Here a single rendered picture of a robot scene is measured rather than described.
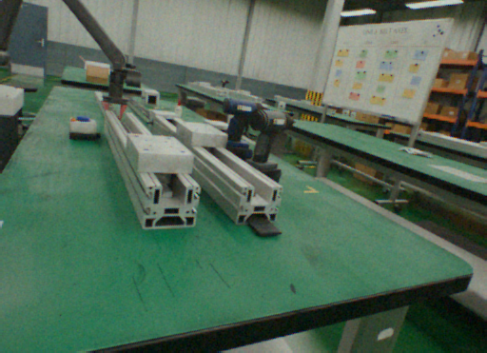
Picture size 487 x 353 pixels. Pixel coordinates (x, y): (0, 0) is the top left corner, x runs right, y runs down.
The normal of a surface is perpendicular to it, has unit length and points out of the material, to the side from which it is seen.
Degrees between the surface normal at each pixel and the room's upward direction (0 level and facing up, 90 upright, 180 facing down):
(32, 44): 90
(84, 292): 0
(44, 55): 90
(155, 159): 90
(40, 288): 0
